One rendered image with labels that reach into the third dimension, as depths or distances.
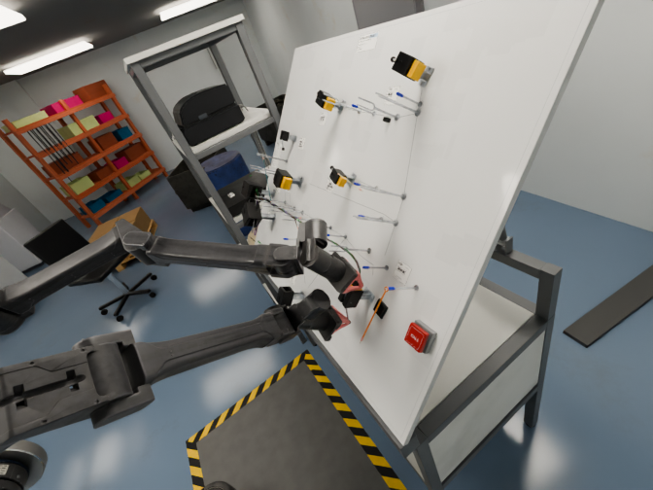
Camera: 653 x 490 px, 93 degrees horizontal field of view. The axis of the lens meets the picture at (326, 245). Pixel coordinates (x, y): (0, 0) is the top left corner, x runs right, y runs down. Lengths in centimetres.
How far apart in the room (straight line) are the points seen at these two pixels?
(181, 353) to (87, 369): 12
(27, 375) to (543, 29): 92
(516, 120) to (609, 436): 153
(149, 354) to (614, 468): 177
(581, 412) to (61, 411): 189
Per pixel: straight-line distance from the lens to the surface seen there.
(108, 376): 51
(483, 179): 72
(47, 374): 50
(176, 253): 84
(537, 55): 76
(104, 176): 765
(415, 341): 77
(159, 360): 54
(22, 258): 717
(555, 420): 193
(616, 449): 194
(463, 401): 104
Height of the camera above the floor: 174
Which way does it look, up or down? 35 degrees down
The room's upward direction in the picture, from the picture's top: 23 degrees counter-clockwise
